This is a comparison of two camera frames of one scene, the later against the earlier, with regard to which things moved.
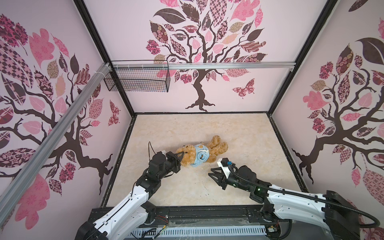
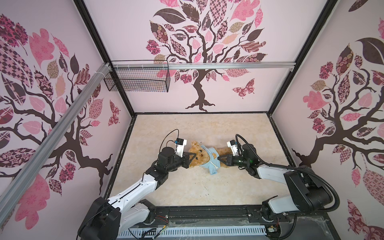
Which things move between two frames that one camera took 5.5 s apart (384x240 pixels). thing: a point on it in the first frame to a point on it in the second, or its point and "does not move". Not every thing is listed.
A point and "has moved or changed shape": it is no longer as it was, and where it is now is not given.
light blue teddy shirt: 202,154 to 213,163
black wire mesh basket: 139,79 does not move
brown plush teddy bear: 215,146 has moved or changed shape
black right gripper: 222,177 to 230,161
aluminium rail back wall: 145,64 does not move
